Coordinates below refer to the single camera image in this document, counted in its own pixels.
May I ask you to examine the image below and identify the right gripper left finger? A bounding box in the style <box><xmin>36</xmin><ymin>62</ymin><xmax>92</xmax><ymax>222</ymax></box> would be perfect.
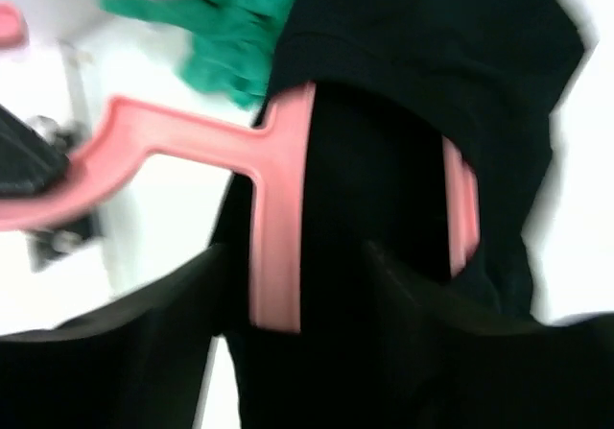
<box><xmin>1</xmin><ymin>245</ymin><xmax>230</xmax><ymax>429</ymax></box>

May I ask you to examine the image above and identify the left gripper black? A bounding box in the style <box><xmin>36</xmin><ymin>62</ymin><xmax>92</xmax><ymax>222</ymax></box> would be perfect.
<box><xmin>0</xmin><ymin>107</ymin><xmax>70</xmax><ymax>199</ymax></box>

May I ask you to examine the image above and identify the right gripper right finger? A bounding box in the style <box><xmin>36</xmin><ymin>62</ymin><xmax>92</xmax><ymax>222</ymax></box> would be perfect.
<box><xmin>306</xmin><ymin>239</ymin><xmax>613</xmax><ymax>428</ymax></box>

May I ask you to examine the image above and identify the black t shirt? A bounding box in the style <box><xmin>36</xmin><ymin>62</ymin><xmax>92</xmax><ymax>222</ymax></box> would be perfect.
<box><xmin>225</xmin><ymin>0</ymin><xmax>584</xmax><ymax>428</ymax></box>

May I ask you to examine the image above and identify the green tank top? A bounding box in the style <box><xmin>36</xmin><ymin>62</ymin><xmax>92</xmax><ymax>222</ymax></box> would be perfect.
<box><xmin>101</xmin><ymin>0</ymin><xmax>295</xmax><ymax>108</ymax></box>

